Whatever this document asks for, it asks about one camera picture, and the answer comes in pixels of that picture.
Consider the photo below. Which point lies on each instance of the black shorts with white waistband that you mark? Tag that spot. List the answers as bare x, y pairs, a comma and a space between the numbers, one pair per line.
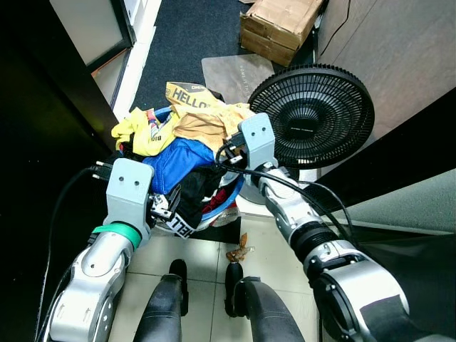
196, 196

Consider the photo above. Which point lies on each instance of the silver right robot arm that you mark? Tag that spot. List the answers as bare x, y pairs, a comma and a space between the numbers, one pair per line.
335, 267

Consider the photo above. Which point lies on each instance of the tan shorts with yellow waistband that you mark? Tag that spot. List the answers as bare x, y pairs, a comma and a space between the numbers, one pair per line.
206, 121

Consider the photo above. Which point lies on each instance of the red and white garment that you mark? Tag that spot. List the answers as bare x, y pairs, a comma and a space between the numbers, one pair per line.
226, 192

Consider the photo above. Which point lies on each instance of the blue garment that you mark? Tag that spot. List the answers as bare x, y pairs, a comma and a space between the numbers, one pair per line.
177, 162

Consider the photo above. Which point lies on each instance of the light blue laundry basket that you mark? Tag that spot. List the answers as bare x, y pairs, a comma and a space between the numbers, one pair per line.
226, 209

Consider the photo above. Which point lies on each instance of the grey floor mat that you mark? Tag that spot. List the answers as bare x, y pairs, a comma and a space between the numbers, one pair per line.
231, 75

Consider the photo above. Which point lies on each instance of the yellow printed t-shirt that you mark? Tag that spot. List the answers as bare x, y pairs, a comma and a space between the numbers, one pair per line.
142, 132

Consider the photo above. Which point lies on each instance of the brown scrap of litter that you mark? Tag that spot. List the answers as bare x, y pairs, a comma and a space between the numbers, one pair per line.
239, 249

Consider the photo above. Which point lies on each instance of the black round floor fan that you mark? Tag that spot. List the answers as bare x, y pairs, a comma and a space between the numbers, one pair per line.
313, 114

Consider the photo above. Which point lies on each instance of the black left robot leg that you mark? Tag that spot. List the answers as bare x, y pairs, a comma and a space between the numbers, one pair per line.
162, 306

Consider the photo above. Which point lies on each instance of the black robot leg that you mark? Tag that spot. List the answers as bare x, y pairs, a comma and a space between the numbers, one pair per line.
267, 310
162, 306

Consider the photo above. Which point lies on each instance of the dark blue carpet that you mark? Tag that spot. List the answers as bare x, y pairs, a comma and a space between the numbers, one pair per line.
189, 39

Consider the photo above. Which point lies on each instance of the brown cardboard box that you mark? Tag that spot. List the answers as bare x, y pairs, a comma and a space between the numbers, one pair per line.
281, 28

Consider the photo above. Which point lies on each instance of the black right robot leg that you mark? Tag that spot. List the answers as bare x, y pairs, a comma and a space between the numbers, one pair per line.
267, 310

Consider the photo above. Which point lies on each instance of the black framed glass door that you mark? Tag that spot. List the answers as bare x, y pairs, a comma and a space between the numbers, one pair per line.
92, 25

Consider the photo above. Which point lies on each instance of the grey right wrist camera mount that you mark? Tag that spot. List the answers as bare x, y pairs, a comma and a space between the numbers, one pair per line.
258, 139

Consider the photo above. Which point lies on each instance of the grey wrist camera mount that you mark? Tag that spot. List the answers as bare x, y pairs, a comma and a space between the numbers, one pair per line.
258, 139
130, 189

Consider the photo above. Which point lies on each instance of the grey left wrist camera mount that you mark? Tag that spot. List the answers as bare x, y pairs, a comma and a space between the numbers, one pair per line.
130, 189

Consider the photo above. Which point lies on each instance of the white door frame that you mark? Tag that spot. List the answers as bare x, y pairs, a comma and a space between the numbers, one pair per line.
139, 57

